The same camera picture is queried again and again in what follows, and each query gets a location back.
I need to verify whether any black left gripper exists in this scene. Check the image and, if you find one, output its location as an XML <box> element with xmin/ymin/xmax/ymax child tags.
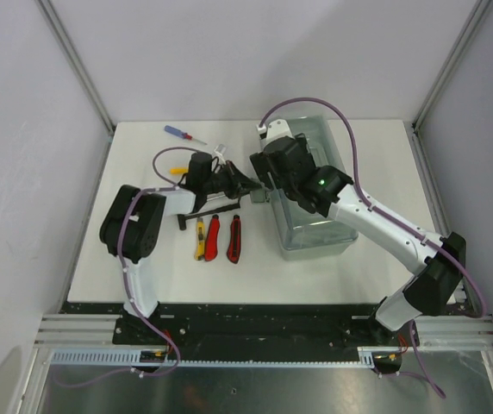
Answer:
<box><xmin>203</xmin><ymin>160</ymin><xmax>261</xmax><ymax>200</ymax></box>

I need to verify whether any green toolbox with clear lid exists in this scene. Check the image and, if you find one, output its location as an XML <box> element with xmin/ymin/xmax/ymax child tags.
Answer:
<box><xmin>260</xmin><ymin>116</ymin><xmax>358</xmax><ymax>260</ymax></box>

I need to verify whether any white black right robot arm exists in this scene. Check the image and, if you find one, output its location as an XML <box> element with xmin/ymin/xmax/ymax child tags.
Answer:
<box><xmin>250</xmin><ymin>135</ymin><xmax>466</xmax><ymax>346</ymax></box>

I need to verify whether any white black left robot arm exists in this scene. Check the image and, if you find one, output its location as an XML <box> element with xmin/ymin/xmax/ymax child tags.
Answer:
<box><xmin>99</xmin><ymin>151</ymin><xmax>262</xmax><ymax>345</ymax></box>

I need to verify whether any yellow utility knife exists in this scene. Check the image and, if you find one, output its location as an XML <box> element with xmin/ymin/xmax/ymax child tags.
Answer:
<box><xmin>195</xmin><ymin>217</ymin><xmax>205</xmax><ymax>260</ymax></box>

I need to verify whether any black hacksaw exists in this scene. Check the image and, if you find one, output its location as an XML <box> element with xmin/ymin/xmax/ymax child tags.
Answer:
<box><xmin>177</xmin><ymin>192</ymin><xmax>241</xmax><ymax>231</ymax></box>

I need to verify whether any red black utility knife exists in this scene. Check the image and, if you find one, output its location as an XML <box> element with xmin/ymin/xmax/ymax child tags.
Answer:
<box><xmin>227</xmin><ymin>215</ymin><xmax>241</xmax><ymax>264</ymax></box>

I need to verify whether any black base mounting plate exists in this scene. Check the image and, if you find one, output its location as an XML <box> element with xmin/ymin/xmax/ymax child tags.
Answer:
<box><xmin>59</xmin><ymin>301</ymin><xmax>396</xmax><ymax>348</ymax></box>

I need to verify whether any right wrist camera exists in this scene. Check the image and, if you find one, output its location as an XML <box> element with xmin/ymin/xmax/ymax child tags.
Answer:
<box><xmin>257</xmin><ymin>119</ymin><xmax>292</xmax><ymax>141</ymax></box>

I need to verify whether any yellow handled screwdriver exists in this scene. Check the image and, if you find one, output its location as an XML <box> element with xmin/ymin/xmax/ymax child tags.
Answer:
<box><xmin>170</xmin><ymin>167</ymin><xmax>188</xmax><ymax>175</ymax></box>

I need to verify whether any blue handled screwdriver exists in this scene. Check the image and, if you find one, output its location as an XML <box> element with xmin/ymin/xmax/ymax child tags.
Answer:
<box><xmin>164</xmin><ymin>125</ymin><xmax>207</xmax><ymax>146</ymax></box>

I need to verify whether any grey slotted cable duct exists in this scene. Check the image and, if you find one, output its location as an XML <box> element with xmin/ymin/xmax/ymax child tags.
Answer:
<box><xmin>49</xmin><ymin>348</ymin><xmax>391</xmax><ymax>368</ymax></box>

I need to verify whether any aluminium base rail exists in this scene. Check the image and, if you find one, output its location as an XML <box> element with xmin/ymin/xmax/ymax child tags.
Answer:
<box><xmin>34</xmin><ymin>313</ymin><xmax>121</xmax><ymax>345</ymax></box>

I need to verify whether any aluminium frame post left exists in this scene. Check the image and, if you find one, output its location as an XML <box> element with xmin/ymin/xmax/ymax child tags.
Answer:
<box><xmin>34</xmin><ymin>0</ymin><xmax>115</xmax><ymax>133</ymax></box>

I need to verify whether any aluminium frame post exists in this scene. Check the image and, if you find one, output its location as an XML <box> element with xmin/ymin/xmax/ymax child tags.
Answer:
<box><xmin>34</xmin><ymin>0</ymin><xmax>115</xmax><ymax>133</ymax></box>
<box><xmin>411</xmin><ymin>0</ymin><xmax>493</xmax><ymax>130</ymax></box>

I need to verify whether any aluminium frame post right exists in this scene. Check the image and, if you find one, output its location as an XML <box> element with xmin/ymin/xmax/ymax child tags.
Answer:
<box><xmin>411</xmin><ymin>0</ymin><xmax>493</xmax><ymax>130</ymax></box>

